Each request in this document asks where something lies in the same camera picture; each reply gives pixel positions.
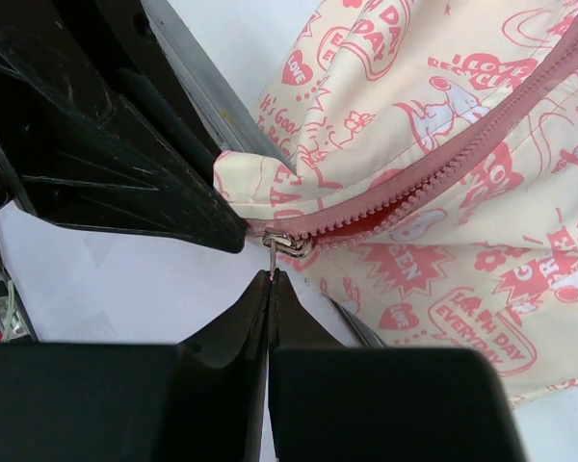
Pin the aluminium table edge rail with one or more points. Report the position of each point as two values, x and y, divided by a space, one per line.
222 112

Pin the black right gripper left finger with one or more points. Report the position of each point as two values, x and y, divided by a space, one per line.
222 381

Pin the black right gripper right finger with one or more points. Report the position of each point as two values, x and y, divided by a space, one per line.
289 324

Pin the silver zipper slider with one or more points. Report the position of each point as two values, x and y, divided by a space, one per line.
281 243

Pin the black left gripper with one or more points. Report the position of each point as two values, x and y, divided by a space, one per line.
96 132

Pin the pink and cream printed jacket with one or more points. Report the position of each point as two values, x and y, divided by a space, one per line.
434 164

